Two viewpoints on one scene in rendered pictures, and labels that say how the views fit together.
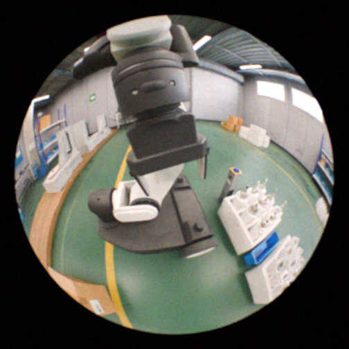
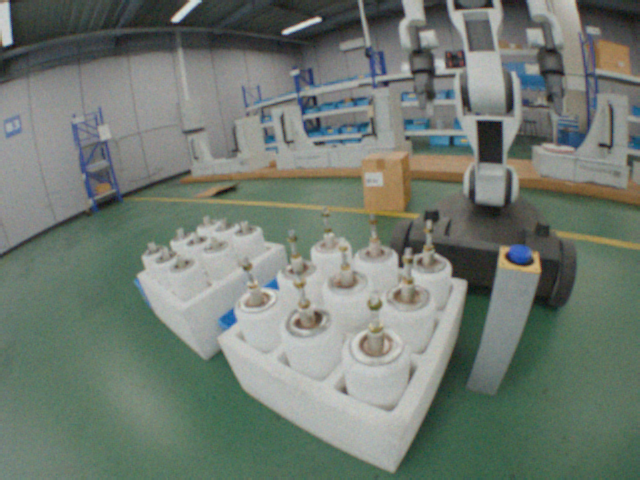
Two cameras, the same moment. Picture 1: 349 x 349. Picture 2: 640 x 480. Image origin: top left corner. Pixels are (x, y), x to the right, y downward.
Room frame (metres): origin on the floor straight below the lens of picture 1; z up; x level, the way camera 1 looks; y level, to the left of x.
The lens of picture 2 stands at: (0.57, -0.85, 0.53)
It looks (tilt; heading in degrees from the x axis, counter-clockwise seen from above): 24 degrees down; 142
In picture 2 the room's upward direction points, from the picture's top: 9 degrees counter-clockwise
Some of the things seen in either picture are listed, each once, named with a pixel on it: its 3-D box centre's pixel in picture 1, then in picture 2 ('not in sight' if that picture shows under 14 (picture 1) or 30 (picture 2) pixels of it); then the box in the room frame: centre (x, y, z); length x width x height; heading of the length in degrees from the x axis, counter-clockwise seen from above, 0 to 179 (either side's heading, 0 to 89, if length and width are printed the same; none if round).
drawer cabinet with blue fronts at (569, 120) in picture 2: (34, 170); (565, 130); (0.69, 5.22, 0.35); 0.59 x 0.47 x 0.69; 103
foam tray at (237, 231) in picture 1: (251, 217); (353, 343); (0.26, -0.56, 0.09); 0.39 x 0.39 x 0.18; 12
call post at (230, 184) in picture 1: (229, 187); (500, 331); (0.53, -0.42, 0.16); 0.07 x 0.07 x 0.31; 12
